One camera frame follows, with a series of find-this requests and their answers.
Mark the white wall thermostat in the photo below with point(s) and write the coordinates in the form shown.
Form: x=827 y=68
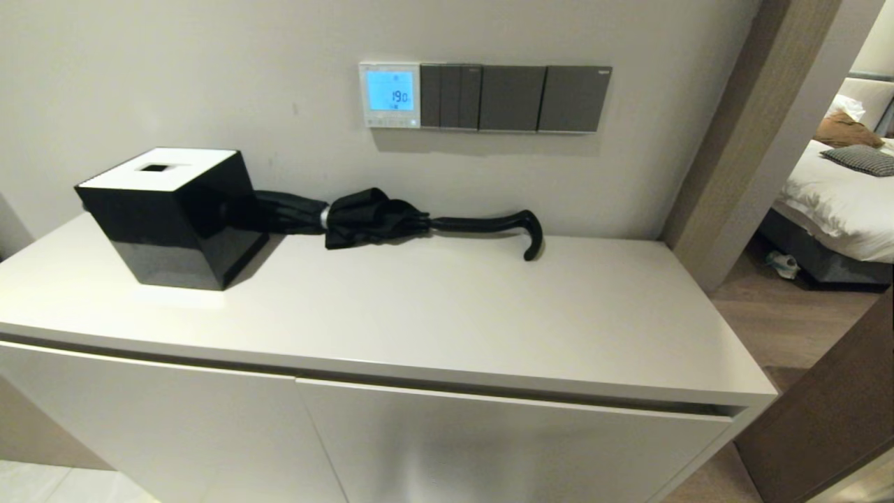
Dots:
x=390 y=91

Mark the white sideboard cabinet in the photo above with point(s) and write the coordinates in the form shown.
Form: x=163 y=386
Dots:
x=454 y=314

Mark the wide white cabinet door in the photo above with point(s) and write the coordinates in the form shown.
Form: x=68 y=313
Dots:
x=531 y=447

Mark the black tissue box white top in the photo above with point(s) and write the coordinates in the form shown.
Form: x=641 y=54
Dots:
x=174 y=230

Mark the white slipper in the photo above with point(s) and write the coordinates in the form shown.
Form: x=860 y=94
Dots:
x=783 y=264

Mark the dark grey bed base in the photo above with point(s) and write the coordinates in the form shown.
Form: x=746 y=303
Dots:
x=824 y=262

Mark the bed with white sheets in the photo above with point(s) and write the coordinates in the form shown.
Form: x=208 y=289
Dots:
x=838 y=202

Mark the brown cushion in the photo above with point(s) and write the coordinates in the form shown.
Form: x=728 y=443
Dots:
x=845 y=131

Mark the white pillow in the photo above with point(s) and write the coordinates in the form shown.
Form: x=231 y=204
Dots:
x=846 y=106

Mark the dark brown wooden door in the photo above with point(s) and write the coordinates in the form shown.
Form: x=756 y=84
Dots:
x=838 y=419

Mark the black white checkered cushion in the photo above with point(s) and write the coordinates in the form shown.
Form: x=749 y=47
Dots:
x=866 y=159

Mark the grey triple rocker wall switch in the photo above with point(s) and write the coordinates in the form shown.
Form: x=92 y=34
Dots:
x=450 y=96

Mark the grey plain wall switch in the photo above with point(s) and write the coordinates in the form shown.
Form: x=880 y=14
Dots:
x=512 y=98

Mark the grey wall switch with logo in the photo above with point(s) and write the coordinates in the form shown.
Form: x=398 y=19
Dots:
x=574 y=99

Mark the light wooden door frame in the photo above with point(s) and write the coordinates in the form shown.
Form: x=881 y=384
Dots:
x=754 y=140

